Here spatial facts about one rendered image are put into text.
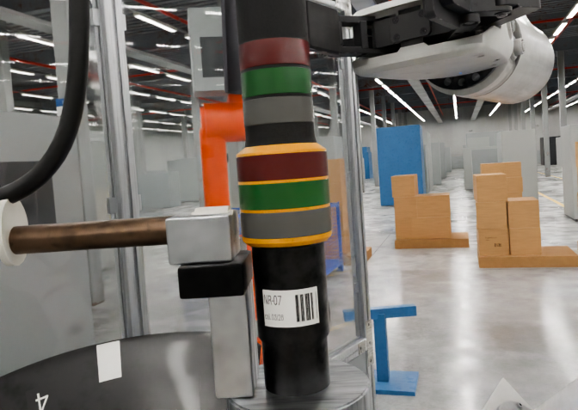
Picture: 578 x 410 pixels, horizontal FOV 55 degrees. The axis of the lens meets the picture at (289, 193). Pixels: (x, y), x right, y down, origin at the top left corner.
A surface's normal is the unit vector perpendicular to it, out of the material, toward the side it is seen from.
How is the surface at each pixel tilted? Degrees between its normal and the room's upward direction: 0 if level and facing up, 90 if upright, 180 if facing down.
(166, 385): 38
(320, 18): 89
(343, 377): 0
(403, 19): 90
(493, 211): 90
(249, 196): 90
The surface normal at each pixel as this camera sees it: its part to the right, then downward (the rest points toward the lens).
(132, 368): 0.05, -0.73
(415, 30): -0.60, 0.08
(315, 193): 0.63, 0.00
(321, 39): 0.79, -0.05
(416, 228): -0.26, 0.07
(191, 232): -0.04, 0.06
